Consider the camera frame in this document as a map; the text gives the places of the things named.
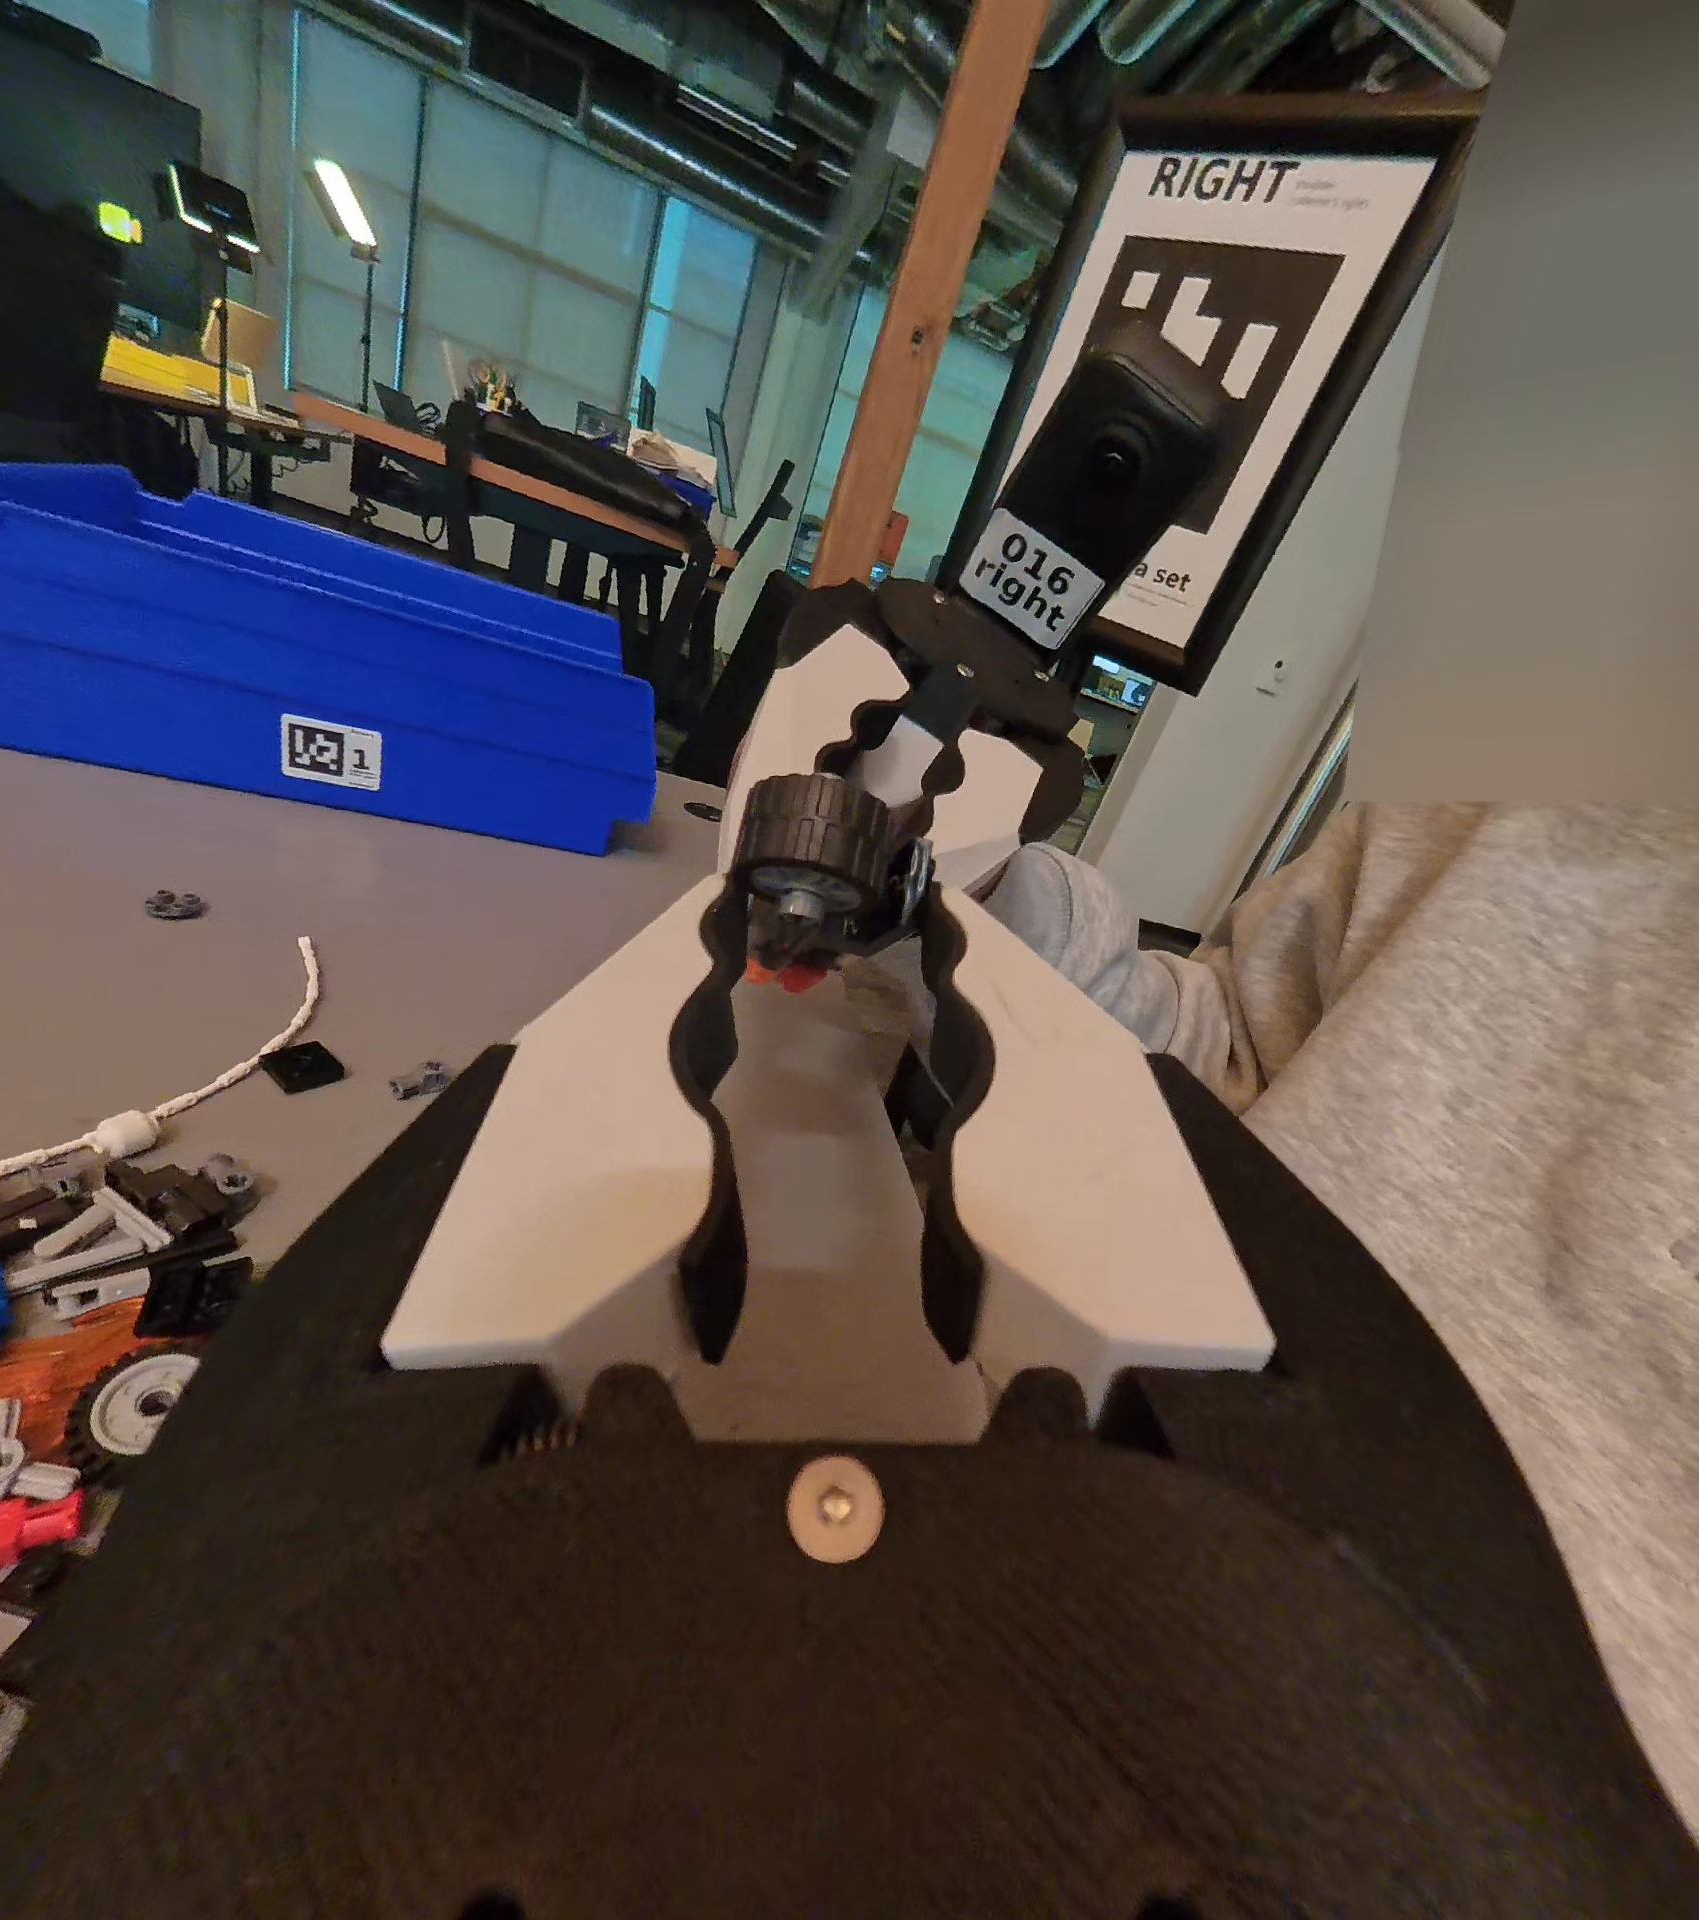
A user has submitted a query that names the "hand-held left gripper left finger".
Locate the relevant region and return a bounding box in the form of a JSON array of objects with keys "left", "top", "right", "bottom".
[{"left": 380, "top": 867, "right": 757, "bottom": 1373}]

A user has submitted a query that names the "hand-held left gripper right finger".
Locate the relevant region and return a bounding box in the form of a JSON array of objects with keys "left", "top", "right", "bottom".
[{"left": 919, "top": 875, "right": 1275, "bottom": 1373}]

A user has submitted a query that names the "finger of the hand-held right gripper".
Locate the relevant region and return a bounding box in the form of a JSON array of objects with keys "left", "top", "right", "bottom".
[
  {"left": 749, "top": 620, "right": 928, "bottom": 797},
  {"left": 859, "top": 711, "right": 1084, "bottom": 900}
]

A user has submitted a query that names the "lego motorcycle model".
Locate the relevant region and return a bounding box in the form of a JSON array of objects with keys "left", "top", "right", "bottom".
[{"left": 724, "top": 770, "right": 941, "bottom": 1003}]

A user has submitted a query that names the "pile of lego pieces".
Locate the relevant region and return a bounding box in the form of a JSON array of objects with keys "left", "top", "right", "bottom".
[{"left": 0, "top": 1146, "right": 259, "bottom": 1616}]

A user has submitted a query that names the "person's right forearm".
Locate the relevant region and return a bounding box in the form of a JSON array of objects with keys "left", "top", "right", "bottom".
[{"left": 971, "top": 842, "right": 1271, "bottom": 1118}]

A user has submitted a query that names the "black lego wheel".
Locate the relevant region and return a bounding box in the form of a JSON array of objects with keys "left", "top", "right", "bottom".
[{"left": 64, "top": 1342, "right": 212, "bottom": 1488}]

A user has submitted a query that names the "black office chair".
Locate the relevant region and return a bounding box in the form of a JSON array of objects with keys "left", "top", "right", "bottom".
[{"left": 665, "top": 458, "right": 809, "bottom": 788}]

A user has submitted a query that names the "framed marker sign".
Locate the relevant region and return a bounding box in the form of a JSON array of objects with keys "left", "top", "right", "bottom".
[{"left": 991, "top": 97, "right": 1482, "bottom": 700}]

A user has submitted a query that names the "background wooden desk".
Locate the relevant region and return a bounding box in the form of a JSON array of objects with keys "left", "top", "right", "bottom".
[{"left": 97, "top": 337, "right": 743, "bottom": 591}]

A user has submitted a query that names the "blue plastic bin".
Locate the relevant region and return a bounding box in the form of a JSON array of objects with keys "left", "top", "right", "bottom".
[{"left": 0, "top": 462, "right": 661, "bottom": 857}]

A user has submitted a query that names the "light panel on stand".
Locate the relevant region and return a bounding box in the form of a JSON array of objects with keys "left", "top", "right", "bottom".
[{"left": 307, "top": 153, "right": 386, "bottom": 415}]

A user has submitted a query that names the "wooden post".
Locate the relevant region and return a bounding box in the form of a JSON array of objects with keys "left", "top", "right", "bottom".
[{"left": 806, "top": 0, "right": 1055, "bottom": 591}]

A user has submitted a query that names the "white lego string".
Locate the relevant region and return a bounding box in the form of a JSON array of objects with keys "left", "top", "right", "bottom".
[{"left": 0, "top": 938, "right": 322, "bottom": 1219}]

